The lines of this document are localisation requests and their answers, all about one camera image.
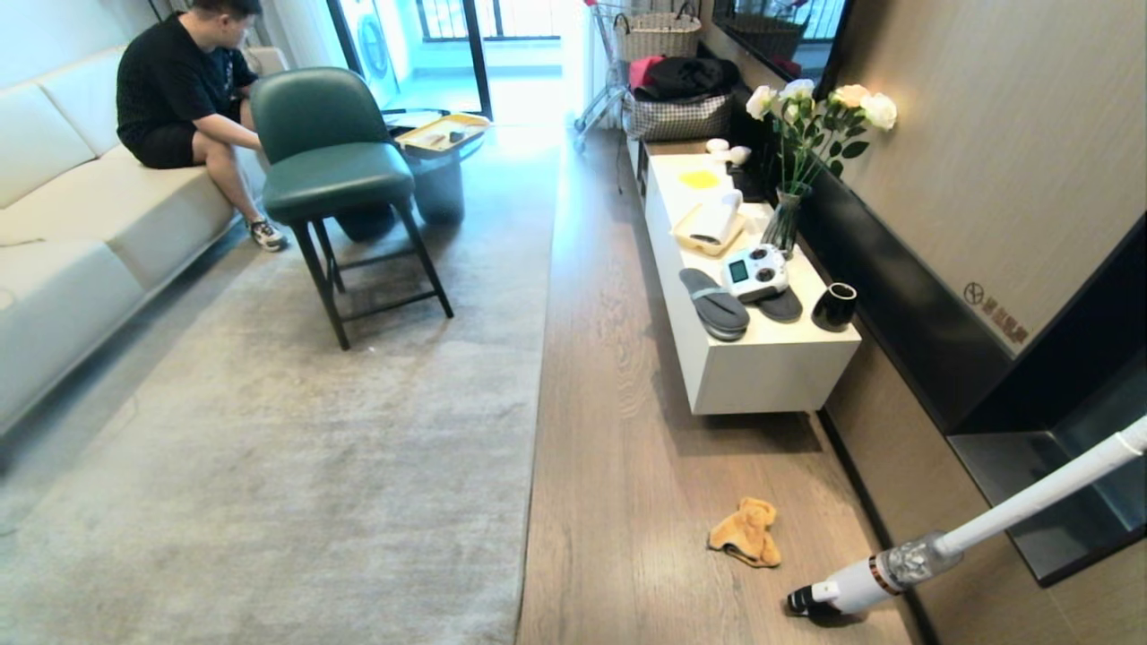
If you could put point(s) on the white low cabinet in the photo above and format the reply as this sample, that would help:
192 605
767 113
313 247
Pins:
762 367

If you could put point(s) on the woven wicker basket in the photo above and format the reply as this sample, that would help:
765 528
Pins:
657 34

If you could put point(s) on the grey rug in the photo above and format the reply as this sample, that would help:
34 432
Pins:
296 430

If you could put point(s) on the grey slipper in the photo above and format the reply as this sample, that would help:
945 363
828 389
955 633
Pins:
714 304
781 306

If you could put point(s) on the round dark side table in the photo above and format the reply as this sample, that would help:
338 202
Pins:
439 179

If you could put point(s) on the black wall shelf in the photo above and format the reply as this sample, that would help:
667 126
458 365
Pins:
1066 430

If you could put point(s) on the yellow tray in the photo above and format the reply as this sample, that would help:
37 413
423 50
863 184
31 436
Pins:
692 235
441 133

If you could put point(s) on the white small ornament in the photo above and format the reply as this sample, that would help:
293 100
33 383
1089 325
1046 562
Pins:
728 152

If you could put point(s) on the glass vase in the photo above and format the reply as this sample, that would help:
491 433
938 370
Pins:
786 222

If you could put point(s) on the black mug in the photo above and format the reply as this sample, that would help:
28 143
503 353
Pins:
835 307

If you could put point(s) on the black clothes pile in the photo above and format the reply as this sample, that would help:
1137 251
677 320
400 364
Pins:
688 77

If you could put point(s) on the white sofa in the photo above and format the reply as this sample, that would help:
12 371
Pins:
81 206

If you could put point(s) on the white remote controller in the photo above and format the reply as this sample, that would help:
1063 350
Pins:
754 273

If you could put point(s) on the person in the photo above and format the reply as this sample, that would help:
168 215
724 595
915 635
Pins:
166 85

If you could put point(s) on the orange cloth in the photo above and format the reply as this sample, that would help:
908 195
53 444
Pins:
746 535

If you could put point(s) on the checkered storage basket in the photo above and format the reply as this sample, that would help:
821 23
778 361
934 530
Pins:
677 118

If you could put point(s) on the metal shopping cart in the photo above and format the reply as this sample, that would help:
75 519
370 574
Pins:
601 85

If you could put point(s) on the white rose bouquet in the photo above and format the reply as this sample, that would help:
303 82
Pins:
811 121

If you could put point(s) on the white rolled towel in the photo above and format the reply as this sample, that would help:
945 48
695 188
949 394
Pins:
718 218

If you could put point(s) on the white washing machine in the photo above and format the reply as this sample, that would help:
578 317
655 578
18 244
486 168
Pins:
372 45

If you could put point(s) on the green upholstered chair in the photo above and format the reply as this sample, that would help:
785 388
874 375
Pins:
327 170

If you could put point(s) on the black sliding door frame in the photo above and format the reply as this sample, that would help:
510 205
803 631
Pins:
479 55

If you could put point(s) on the yellow round coaster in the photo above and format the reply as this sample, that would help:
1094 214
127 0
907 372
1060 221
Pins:
699 179

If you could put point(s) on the red cloth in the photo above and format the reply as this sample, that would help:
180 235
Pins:
643 69

